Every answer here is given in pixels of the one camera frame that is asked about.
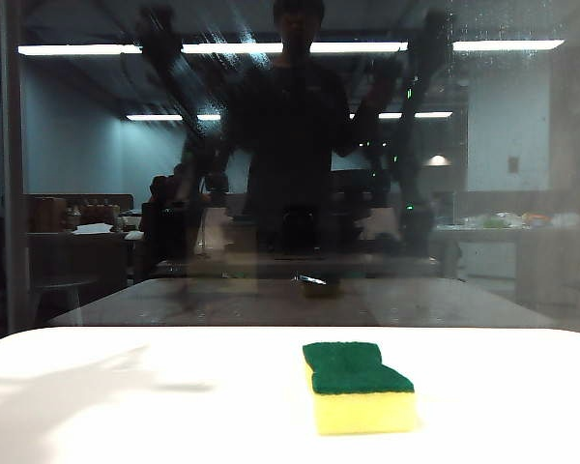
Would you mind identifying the large glass window pane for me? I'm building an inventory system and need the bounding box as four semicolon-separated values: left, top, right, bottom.
0;0;580;339

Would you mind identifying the green and yellow sponge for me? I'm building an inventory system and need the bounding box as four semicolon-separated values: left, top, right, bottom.
302;340;416;436

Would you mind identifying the grey window frame post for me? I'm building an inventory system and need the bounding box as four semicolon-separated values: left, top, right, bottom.
0;0;31;334

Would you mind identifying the grey round stool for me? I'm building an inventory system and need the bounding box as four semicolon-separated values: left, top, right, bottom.
31;274;101;326

